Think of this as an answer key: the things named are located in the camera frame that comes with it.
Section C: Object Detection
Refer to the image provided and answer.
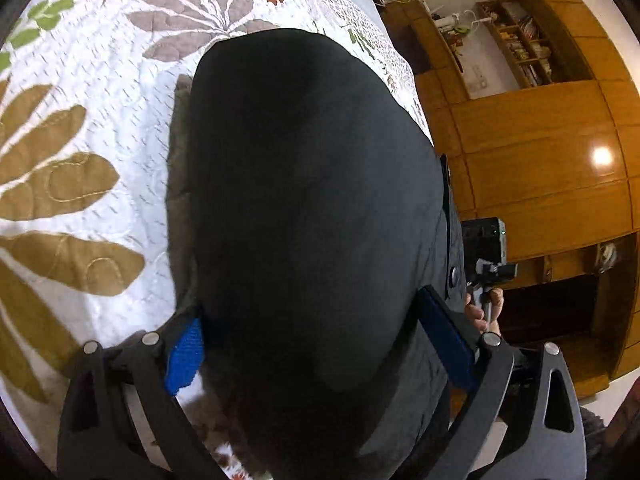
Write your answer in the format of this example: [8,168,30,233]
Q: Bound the white floral quilt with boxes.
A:
[0,0,435,480]

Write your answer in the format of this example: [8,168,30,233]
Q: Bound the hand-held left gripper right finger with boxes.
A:
[400,285,587,480]

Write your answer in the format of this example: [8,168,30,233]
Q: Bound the wooden wall shelf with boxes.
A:
[476,0,568,90]

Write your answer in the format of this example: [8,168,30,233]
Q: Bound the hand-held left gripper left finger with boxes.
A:
[56,317,205,480]

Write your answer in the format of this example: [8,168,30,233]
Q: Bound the black pants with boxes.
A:
[167,29,468,480]

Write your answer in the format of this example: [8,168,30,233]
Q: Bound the wooden desk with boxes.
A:
[381,0,475,83]

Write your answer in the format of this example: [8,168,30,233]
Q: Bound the person's right hand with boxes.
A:
[464,287,504,336]

